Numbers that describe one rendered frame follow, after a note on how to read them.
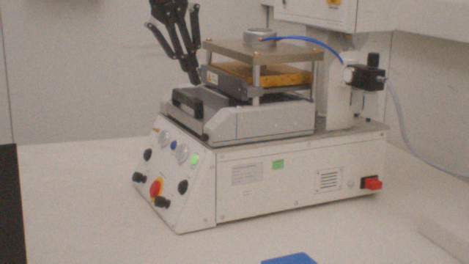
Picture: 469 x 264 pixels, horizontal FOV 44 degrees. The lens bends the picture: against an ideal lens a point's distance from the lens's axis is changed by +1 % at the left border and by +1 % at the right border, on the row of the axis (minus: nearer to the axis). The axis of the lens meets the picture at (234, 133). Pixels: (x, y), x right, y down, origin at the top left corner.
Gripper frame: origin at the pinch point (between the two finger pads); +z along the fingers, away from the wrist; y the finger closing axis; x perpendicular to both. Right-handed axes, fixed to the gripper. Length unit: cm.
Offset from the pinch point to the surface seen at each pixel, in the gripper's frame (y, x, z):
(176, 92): 3.9, -4.1, 4.8
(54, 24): 8, -143, 2
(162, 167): 14.1, -1.8, 19.4
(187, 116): 5.3, 3.0, 8.6
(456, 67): -68, 6, 28
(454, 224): -29, 43, 39
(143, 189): 19.5, -6.8, 24.8
